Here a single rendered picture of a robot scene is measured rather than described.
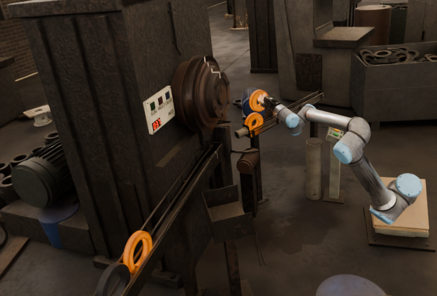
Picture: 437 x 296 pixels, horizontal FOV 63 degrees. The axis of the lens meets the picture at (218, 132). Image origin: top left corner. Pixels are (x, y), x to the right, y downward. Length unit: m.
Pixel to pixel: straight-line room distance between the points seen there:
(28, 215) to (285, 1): 3.61
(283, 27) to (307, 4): 0.41
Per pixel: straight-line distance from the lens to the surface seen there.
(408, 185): 2.49
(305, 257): 2.61
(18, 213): 3.24
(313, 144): 2.83
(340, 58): 4.63
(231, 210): 2.02
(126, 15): 1.78
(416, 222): 2.73
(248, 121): 2.69
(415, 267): 2.68
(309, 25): 4.68
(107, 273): 1.63
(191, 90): 2.00
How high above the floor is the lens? 1.83
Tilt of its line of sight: 25 degrees down
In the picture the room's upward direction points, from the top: 7 degrees counter-clockwise
